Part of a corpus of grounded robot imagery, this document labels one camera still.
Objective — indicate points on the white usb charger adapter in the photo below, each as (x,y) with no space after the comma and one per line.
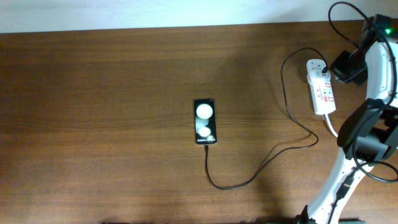
(317,71)

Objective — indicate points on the white power strip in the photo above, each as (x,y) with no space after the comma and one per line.
(322,97)

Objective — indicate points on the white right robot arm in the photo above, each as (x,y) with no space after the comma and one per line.
(369,136)

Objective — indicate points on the black smartphone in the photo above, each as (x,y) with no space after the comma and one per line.
(205,121)

